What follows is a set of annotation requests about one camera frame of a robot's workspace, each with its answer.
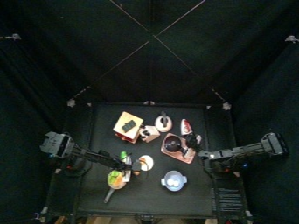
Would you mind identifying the small white plate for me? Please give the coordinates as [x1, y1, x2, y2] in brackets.
[137, 154, 155, 172]

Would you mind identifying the black toy utensil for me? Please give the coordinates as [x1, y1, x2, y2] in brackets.
[184, 133, 203, 150]

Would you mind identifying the black toy pot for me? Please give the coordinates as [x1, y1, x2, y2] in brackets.
[163, 136, 183, 153]

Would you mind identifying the red white toy iron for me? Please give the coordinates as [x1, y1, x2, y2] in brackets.
[180, 118, 193, 137]

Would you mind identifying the blue toy pot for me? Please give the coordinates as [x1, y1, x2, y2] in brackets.
[160, 170, 189, 193]

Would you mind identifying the small wooden cube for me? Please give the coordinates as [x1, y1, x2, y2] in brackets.
[137, 124, 161, 144]

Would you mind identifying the white toy kettle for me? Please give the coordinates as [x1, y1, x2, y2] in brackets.
[153, 110, 173, 133]

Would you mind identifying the thin diagonal cord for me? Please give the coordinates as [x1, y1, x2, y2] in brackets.
[69, 0, 208, 101]
[106, 0, 228, 103]

